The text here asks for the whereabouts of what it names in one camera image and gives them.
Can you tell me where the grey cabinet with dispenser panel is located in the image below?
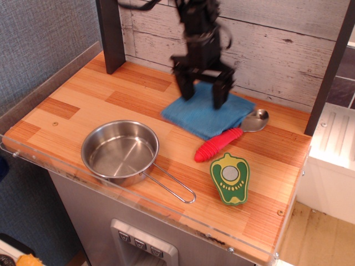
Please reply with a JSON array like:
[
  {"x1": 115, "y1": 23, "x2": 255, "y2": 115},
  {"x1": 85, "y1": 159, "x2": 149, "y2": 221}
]
[{"x1": 50, "y1": 172, "x2": 253, "y2": 265}]

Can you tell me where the clear acrylic front guard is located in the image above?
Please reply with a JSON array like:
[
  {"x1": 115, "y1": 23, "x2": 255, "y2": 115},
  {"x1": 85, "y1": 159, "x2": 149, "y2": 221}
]
[{"x1": 1, "y1": 136, "x2": 281, "y2": 265}]

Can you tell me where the blue cloth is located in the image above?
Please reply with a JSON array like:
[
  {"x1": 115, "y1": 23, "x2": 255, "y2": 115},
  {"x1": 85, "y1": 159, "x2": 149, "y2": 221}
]
[{"x1": 161, "y1": 82, "x2": 256, "y2": 140}]

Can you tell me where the grey metal left rail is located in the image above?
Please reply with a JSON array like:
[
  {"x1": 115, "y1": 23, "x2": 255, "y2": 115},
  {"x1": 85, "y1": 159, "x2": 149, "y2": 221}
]
[{"x1": 1, "y1": 42, "x2": 102, "y2": 135}]

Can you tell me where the steel pan with wire handle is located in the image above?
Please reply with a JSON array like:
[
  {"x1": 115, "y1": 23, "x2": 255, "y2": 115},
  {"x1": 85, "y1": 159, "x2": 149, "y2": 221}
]
[{"x1": 81, "y1": 120, "x2": 196, "y2": 204}]

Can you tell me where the spoon with red handle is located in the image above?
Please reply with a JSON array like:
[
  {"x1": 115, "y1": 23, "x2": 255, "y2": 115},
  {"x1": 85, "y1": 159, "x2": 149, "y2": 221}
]
[{"x1": 194, "y1": 109, "x2": 269, "y2": 162}]

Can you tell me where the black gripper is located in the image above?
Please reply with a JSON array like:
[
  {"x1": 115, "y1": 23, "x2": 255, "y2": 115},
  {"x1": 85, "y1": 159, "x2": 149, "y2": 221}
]
[{"x1": 171, "y1": 34, "x2": 234, "y2": 109}]

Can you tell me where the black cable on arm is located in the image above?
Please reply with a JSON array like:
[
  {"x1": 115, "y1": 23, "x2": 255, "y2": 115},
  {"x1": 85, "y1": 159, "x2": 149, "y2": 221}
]
[{"x1": 118, "y1": 0, "x2": 234, "y2": 51}]

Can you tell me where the dark right frame post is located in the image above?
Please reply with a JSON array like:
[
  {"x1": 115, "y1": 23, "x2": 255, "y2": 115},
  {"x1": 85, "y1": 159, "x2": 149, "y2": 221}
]
[{"x1": 304, "y1": 0, "x2": 354, "y2": 136}]

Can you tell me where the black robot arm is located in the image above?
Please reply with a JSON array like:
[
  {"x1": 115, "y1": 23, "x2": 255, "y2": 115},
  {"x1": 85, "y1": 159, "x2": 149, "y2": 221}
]
[{"x1": 171, "y1": 1, "x2": 235, "y2": 109}]

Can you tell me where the yellow object bottom left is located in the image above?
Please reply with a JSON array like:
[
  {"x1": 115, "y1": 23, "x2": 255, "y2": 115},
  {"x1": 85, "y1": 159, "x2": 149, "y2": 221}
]
[{"x1": 16, "y1": 254, "x2": 43, "y2": 266}]

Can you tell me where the green toy bell pepper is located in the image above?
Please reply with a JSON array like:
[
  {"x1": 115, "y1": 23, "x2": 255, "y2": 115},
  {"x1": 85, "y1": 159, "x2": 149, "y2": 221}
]
[{"x1": 210, "y1": 152, "x2": 250, "y2": 206}]

